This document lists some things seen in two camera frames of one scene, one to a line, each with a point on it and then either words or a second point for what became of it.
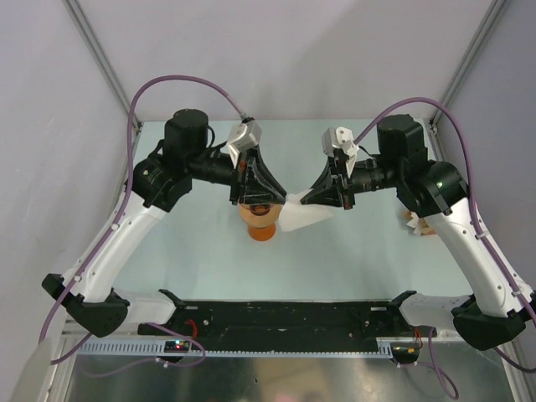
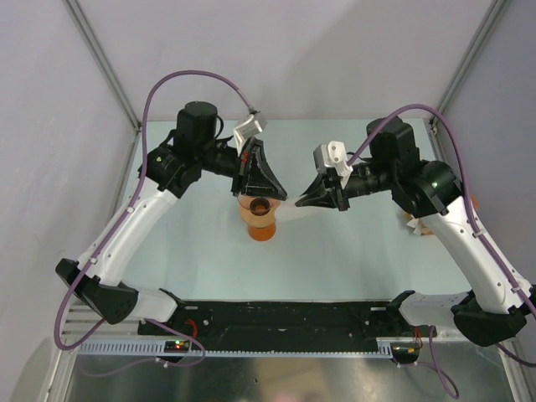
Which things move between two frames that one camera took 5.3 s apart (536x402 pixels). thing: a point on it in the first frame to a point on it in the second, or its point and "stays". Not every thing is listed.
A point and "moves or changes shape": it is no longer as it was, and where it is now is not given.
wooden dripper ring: (260, 221) stays
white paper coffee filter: (294, 215) moves or changes shape
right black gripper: (325, 191) stays
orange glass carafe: (261, 234) stays
